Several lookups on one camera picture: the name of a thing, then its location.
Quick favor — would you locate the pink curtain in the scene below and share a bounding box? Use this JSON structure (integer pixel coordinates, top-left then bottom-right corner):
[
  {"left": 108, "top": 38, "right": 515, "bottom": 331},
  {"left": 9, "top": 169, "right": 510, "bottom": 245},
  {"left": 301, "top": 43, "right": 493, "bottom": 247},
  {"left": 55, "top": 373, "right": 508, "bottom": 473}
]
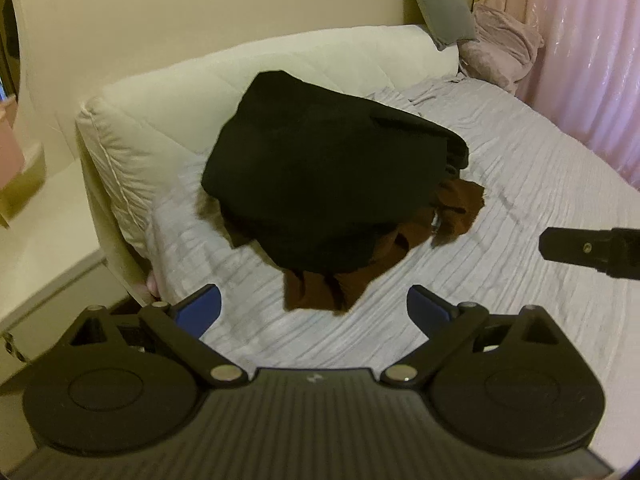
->
[{"left": 480, "top": 0, "right": 640, "bottom": 186}]

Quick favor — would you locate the brown garment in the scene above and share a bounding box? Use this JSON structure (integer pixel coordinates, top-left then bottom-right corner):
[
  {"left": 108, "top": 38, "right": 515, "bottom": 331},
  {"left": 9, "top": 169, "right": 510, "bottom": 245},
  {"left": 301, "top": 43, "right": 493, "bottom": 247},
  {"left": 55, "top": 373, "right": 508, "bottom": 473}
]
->
[{"left": 195, "top": 177, "right": 487, "bottom": 317}]

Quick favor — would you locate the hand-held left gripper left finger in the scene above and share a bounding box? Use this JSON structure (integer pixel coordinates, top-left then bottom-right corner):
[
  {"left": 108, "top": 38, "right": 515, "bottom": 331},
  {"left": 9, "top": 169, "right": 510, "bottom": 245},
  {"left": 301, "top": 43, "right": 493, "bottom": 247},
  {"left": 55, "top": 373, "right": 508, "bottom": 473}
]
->
[{"left": 69, "top": 283, "right": 249, "bottom": 389}]

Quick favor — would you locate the cream nightstand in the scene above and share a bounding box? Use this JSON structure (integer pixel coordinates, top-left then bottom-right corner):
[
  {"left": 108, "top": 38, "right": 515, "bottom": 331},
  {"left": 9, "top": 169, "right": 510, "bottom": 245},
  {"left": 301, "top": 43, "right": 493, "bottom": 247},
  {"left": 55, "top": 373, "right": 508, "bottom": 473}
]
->
[{"left": 0, "top": 157, "right": 136, "bottom": 386}]

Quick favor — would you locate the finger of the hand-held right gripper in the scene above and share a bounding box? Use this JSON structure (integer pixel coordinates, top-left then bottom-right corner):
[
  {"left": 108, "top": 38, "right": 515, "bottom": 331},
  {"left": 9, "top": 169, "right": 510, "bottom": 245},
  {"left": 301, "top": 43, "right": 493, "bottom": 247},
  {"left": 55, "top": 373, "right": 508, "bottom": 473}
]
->
[{"left": 539, "top": 226, "right": 640, "bottom": 281}]

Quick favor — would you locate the white quilt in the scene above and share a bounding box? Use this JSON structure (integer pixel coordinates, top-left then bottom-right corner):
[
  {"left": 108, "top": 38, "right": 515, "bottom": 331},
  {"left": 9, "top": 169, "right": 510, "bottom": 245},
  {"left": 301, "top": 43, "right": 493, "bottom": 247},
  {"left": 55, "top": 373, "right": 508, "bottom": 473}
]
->
[{"left": 75, "top": 24, "right": 460, "bottom": 256}]

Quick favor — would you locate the grey pillow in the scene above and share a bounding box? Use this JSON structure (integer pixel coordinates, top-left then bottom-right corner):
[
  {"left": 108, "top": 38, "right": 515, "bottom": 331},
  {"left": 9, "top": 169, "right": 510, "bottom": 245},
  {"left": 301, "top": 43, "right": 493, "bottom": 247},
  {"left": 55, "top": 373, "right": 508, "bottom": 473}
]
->
[{"left": 401, "top": 0, "right": 480, "bottom": 52}]

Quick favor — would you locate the cream padded headboard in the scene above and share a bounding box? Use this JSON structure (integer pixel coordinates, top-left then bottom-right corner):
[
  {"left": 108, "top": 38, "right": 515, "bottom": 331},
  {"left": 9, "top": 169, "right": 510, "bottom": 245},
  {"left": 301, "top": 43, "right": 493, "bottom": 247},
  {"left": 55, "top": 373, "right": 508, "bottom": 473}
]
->
[{"left": 0, "top": 0, "right": 483, "bottom": 163}]

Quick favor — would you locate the pink crumpled blanket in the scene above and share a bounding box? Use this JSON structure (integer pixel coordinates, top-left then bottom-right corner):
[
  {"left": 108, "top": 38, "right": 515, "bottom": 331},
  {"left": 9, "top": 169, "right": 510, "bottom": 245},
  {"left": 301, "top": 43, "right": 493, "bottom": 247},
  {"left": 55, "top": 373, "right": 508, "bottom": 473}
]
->
[{"left": 457, "top": 2, "right": 546, "bottom": 95}]

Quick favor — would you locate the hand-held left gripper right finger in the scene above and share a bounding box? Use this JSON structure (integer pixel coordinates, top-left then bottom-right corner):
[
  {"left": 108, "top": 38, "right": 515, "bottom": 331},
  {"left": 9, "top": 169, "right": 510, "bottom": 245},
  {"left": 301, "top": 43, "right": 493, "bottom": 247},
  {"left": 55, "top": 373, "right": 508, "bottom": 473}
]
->
[{"left": 381, "top": 284, "right": 574, "bottom": 389}]

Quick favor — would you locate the black sweater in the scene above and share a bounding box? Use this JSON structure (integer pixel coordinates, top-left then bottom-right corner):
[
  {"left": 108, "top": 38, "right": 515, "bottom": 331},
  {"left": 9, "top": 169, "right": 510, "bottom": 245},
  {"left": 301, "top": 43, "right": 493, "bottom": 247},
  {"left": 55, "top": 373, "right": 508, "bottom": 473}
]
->
[{"left": 201, "top": 70, "right": 471, "bottom": 273}]

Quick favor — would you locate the pink box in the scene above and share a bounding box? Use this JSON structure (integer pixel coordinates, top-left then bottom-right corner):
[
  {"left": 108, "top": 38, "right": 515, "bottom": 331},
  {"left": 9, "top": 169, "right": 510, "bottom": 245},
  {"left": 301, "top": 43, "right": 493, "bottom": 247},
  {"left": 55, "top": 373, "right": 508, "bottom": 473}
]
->
[{"left": 0, "top": 94, "right": 27, "bottom": 203}]

